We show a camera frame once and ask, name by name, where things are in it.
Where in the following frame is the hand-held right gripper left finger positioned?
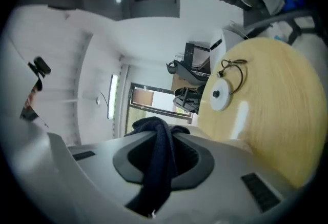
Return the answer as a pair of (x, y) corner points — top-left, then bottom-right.
(48, 129), (155, 218)

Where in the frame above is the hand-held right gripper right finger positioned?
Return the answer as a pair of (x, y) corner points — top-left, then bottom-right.
(173, 132), (296, 216)

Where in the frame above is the dark blue cloth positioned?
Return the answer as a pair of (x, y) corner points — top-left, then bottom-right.
(124, 116), (191, 218)

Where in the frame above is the white round disc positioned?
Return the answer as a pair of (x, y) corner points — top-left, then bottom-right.
(209, 78), (233, 111)

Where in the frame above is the long ceiling light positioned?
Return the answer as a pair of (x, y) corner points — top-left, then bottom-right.
(107, 74), (119, 120)

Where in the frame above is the black framed glass door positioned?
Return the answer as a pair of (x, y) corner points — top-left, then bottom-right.
(125, 82), (193, 136)

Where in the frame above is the round wooden table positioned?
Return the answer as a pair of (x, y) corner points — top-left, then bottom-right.
(197, 37), (324, 189)

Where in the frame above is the person's face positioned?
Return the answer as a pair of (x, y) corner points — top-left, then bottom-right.
(24, 78), (43, 106)

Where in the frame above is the black high-back mesh chair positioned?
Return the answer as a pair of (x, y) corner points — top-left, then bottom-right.
(166, 60), (211, 113)

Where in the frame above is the black desk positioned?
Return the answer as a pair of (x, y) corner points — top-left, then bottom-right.
(183, 41), (211, 70)

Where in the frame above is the white smart toilet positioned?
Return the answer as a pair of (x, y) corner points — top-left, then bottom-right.
(209, 27), (257, 52)

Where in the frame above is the black screen stand with tray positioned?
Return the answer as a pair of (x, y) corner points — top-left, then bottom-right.
(179, 0), (321, 47)

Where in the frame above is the black head-worn camera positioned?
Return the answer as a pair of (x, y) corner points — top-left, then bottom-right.
(27, 56), (52, 79)

